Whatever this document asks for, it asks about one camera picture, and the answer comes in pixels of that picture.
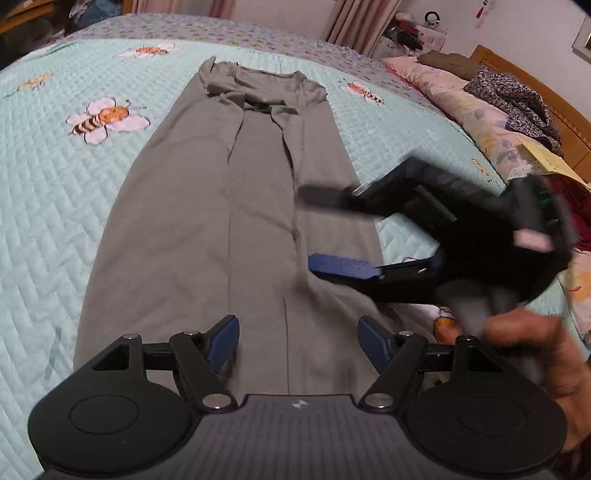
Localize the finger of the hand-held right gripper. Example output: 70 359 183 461
307 252 445 306
294 184 372 217

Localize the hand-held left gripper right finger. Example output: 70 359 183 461
358 315 509 412

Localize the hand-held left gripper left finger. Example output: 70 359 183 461
91 314 241 412

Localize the grey t-shirt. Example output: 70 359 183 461
73 55 439 398

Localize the blue clothes pile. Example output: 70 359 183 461
76 0 124 27

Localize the person's right hand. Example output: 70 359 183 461
434 307 591 455

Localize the dark red cloth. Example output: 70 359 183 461
545 174 591 254

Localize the yellow cloth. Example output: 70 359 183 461
524 141 588 178

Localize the pink floral duvet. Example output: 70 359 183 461
383 55 591 342

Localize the wooden headboard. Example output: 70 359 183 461
470 44 591 183

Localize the black-white patterned blanket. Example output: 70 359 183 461
464 65 565 157

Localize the olive folded garment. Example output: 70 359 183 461
418 50 483 81

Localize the white plastic bag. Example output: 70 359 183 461
376 11 450 60

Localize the white framed picture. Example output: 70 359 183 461
571 21 591 60

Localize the bee-print quilted bedspread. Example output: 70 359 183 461
0 13 591 480

